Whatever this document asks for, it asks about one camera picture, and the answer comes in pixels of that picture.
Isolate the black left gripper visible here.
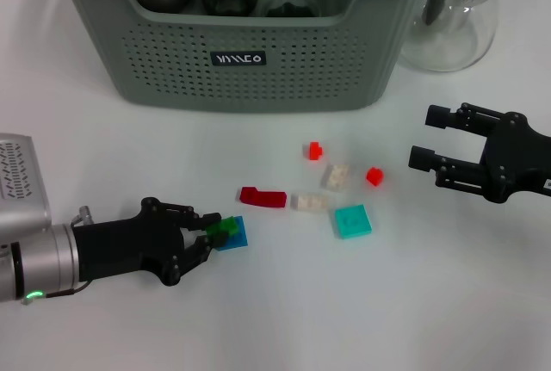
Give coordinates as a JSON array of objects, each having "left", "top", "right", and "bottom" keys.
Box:
[{"left": 72, "top": 197, "right": 229, "bottom": 287}]

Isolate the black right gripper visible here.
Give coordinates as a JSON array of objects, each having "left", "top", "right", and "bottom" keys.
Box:
[{"left": 407, "top": 102, "right": 551, "bottom": 204}]

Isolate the green toy brick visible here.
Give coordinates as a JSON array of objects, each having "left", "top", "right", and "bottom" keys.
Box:
[{"left": 206, "top": 215, "right": 240, "bottom": 238}]

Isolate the blue square toy plate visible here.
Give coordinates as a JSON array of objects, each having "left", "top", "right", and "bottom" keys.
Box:
[{"left": 214, "top": 215, "right": 250, "bottom": 252}]

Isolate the dark red long brick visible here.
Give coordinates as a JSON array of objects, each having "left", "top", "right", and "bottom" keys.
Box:
[{"left": 235, "top": 187, "right": 288, "bottom": 208}]

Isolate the small red rounded block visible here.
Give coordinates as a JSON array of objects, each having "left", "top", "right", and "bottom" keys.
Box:
[{"left": 365, "top": 167, "right": 386, "bottom": 188}]

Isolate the white long toy brick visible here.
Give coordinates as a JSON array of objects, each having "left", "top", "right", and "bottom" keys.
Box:
[{"left": 290, "top": 193, "right": 329, "bottom": 215}]

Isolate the teal square toy plate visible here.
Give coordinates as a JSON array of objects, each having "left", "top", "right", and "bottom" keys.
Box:
[{"left": 334, "top": 205, "right": 374, "bottom": 241}]

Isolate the grey-green perforated storage bin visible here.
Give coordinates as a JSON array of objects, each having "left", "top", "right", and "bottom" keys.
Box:
[{"left": 45, "top": 0, "right": 444, "bottom": 114}]

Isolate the glass carafe with black lid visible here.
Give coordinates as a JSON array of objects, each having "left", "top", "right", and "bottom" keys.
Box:
[{"left": 398, "top": 0, "right": 507, "bottom": 73}]

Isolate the silver pipe fitting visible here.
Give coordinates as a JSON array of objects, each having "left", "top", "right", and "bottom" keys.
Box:
[{"left": 71, "top": 205, "right": 94, "bottom": 226}]

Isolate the white square toy brick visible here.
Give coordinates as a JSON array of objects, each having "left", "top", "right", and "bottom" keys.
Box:
[{"left": 319, "top": 163, "right": 350, "bottom": 193}]

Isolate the thin black cable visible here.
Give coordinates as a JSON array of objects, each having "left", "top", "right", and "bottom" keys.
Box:
[{"left": 42, "top": 279, "right": 94, "bottom": 299}]

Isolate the silver black wrist camera box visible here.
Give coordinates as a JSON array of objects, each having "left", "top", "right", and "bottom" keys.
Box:
[{"left": 0, "top": 133, "right": 52, "bottom": 243}]

